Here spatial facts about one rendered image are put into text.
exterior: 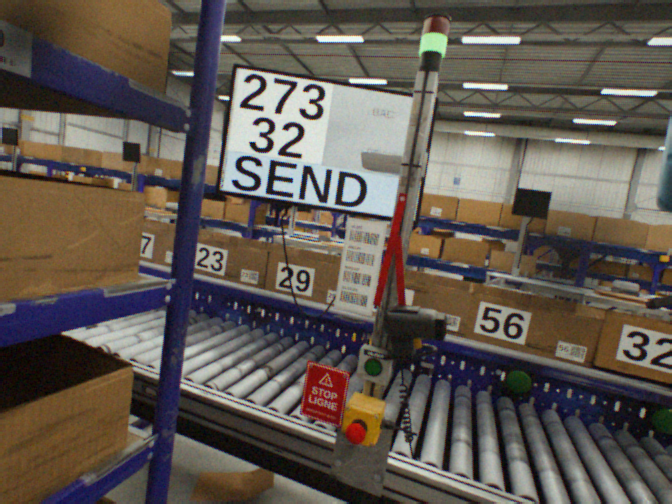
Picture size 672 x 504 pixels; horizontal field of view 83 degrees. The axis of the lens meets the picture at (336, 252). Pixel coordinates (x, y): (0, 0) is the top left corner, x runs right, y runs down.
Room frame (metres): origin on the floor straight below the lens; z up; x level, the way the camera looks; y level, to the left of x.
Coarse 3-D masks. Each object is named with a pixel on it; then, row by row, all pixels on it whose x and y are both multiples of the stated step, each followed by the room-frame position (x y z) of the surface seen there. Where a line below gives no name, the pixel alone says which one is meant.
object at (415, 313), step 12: (396, 312) 0.72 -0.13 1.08; (408, 312) 0.72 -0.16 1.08; (420, 312) 0.72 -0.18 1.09; (432, 312) 0.72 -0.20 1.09; (384, 324) 0.73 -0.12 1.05; (396, 324) 0.72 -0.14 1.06; (408, 324) 0.71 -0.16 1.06; (420, 324) 0.70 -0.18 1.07; (432, 324) 0.70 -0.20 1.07; (444, 324) 0.69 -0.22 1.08; (396, 336) 0.72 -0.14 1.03; (408, 336) 0.71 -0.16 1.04; (420, 336) 0.70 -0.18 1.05; (432, 336) 0.70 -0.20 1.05; (444, 336) 0.69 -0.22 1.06; (396, 348) 0.73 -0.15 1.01; (408, 348) 0.72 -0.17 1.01
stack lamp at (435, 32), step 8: (424, 24) 0.80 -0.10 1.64; (432, 24) 0.78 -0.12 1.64; (440, 24) 0.78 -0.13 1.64; (448, 24) 0.79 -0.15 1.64; (424, 32) 0.80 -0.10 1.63; (432, 32) 0.78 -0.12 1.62; (440, 32) 0.78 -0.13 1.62; (424, 40) 0.79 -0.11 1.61; (432, 40) 0.78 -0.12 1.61; (440, 40) 0.78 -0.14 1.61; (424, 48) 0.79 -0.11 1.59; (432, 48) 0.78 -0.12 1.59; (440, 48) 0.78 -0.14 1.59
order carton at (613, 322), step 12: (600, 312) 1.21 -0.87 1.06; (612, 312) 1.41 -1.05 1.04; (612, 324) 1.16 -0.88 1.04; (636, 324) 1.15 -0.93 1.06; (648, 324) 1.14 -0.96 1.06; (660, 324) 1.13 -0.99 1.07; (600, 336) 1.17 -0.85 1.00; (612, 336) 1.16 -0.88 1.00; (600, 348) 1.16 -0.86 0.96; (612, 348) 1.15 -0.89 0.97; (600, 360) 1.16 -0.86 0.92; (612, 360) 1.15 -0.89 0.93; (636, 372) 1.13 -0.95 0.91; (648, 372) 1.12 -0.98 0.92; (660, 372) 1.11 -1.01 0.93
